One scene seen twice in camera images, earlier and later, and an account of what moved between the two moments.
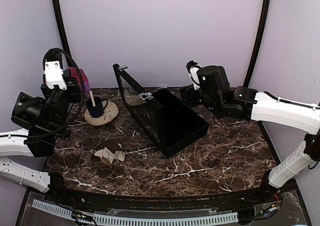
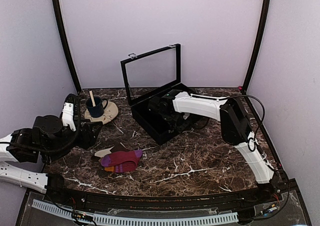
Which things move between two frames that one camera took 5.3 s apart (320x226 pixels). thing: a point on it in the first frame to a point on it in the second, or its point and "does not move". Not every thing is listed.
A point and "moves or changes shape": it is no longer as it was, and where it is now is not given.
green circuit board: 83,216 does not move
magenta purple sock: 74,74 to 121,161
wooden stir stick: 92,98 does not move
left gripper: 74,84 to 87,138
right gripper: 187,96 to 181,128
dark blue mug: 98,111 does not move
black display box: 171,125 moves or changes shape
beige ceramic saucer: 110,112 does not move
